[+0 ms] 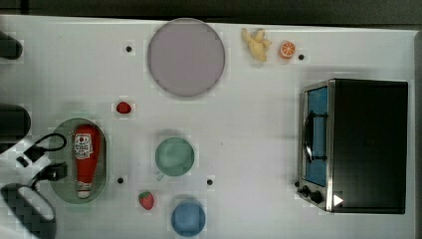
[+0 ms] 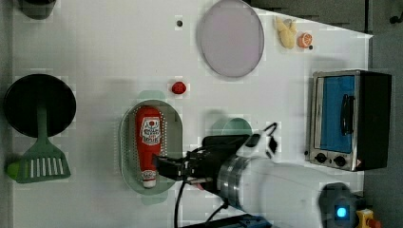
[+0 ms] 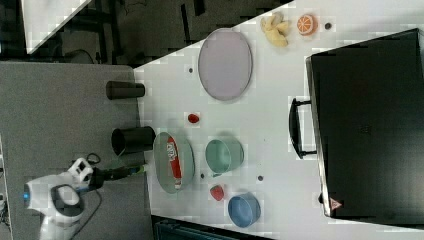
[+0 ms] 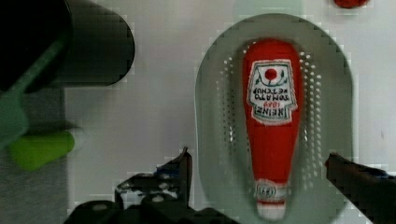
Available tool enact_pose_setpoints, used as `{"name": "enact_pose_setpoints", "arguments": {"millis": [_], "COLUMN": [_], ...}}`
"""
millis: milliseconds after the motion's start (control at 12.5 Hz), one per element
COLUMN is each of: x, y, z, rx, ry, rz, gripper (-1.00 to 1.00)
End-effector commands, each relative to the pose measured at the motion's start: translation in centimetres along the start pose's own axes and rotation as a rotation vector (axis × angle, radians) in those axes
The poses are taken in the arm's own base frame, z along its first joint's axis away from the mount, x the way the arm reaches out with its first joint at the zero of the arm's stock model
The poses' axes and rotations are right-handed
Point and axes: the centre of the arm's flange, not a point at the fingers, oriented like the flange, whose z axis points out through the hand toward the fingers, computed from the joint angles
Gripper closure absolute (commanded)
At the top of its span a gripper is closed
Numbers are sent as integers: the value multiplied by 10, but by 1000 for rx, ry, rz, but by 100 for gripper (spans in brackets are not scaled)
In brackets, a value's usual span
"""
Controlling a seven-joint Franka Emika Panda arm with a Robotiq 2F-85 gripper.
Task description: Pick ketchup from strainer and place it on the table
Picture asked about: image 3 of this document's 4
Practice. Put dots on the plush strawberry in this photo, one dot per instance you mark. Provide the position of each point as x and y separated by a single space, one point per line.
217 192

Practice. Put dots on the plush banana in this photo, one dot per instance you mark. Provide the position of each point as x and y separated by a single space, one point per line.
274 27

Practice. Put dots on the lilac round plate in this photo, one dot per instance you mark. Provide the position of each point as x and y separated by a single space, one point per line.
225 64

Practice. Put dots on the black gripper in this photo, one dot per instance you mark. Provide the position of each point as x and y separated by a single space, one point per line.
99 176

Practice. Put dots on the blue cup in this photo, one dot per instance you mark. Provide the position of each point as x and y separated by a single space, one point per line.
244 210

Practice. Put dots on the small black cylinder container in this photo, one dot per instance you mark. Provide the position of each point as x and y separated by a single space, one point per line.
124 90

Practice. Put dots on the plush orange slice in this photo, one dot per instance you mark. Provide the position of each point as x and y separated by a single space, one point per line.
307 25

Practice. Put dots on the black toaster oven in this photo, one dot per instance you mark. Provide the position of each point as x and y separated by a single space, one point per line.
367 108

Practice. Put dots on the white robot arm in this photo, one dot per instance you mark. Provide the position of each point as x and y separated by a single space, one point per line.
58 198

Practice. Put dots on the green mug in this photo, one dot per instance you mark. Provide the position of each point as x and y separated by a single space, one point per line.
224 154

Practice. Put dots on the small red plush fruit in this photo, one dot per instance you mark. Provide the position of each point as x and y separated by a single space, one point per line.
193 118

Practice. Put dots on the large black cylinder container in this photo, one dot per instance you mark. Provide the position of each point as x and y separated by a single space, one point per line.
132 140

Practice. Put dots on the green oval strainer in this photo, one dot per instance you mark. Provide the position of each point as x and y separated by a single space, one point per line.
162 165

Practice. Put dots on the red plush ketchup bottle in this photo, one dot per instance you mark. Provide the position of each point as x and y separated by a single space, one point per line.
172 152

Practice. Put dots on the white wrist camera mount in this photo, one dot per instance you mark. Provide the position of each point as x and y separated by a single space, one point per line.
81 170

